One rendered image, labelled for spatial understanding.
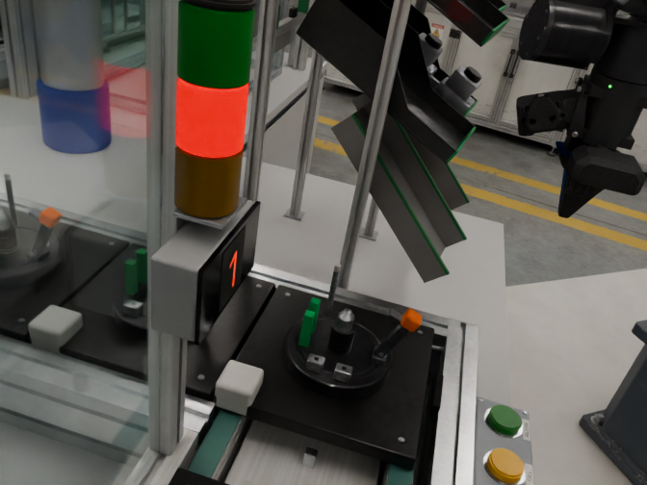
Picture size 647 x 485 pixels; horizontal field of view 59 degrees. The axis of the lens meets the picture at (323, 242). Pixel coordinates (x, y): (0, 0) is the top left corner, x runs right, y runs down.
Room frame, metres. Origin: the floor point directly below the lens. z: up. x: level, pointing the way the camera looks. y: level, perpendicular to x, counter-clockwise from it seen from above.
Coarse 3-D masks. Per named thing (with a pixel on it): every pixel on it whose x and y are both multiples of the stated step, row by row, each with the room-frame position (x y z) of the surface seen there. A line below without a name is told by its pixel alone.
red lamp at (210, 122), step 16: (176, 96) 0.38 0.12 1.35; (192, 96) 0.37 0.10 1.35; (208, 96) 0.37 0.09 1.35; (224, 96) 0.37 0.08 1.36; (240, 96) 0.38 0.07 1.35; (176, 112) 0.38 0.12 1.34; (192, 112) 0.37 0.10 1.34; (208, 112) 0.37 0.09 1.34; (224, 112) 0.37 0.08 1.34; (240, 112) 0.38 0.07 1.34; (176, 128) 0.38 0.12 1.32; (192, 128) 0.37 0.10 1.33; (208, 128) 0.37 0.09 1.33; (224, 128) 0.37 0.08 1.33; (240, 128) 0.38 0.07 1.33; (176, 144) 0.38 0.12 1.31; (192, 144) 0.37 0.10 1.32; (208, 144) 0.37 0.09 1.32; (224, 144) 0.37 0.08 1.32; (240, 144) 0.39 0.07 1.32
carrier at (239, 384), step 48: (288, 288) 0.69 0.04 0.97; (288, 336) 0.56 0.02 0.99; (336, 336) 0.55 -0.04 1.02; (384, 336) 0.62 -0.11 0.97; (432, 336) 0.64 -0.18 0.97; (240, 384) 0.47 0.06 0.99; (288, 384) 0.50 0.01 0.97; (336, 384) 0.50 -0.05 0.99; (384, 384) 0.53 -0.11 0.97; (336, 432) 0.44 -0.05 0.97; (384, 432) 0.45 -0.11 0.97
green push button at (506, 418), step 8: (496, 408) 0.52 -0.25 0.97; (504, 408) 0.53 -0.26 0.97; (488, 416) 0.51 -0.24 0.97; (496, 416) 0.51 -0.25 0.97; (504, 416) 0.51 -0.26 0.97; (512, 416) 0.52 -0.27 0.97; (496, 424) 0.50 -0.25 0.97; (504, 424) 0.50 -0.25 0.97; (512, 424) 0.50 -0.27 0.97; (520, 424) 0.51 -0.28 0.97; (504, 432) 0.49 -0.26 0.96; (512, 432) 0.49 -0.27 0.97
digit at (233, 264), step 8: (240, 240) 0.40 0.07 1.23; (232, 248) 0.38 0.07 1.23; (240, 248) 0.40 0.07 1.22; (224, 256) 0.37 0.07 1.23; (232, 256) 0.39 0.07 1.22; (240, 256) 0.40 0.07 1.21; (224, 264) 0.37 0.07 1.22; (232, 264) 0.39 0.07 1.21; (240, 264) 0.41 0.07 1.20; (224, 272) 0.37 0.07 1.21; (232, 272) 0.39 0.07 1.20; (240, 272) 0.41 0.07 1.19; (224, 280) 0.37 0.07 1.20; (232, 280) 0.39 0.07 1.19; (240, 280) 0.41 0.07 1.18; (224, 288) 0.37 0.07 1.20; (232, 288) 0.39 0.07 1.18; (224, 296) 0.38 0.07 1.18; (224, 304) 0.38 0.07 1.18
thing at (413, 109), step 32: (320, 0) 0.82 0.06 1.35; (352, 0) 0.94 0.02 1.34; (320, 32) 0.82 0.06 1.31; (352, 32) 0.81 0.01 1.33; (384, 32) 0.92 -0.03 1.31; (416, 32) 0.91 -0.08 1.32; (352, 64) 0.80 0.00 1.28; (416, 64) 0.90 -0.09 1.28; (416, 96) 0.89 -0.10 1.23; (416, 128) 0.77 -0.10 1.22; (448, 128) 0.86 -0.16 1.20; (448, 160) 0.75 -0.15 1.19
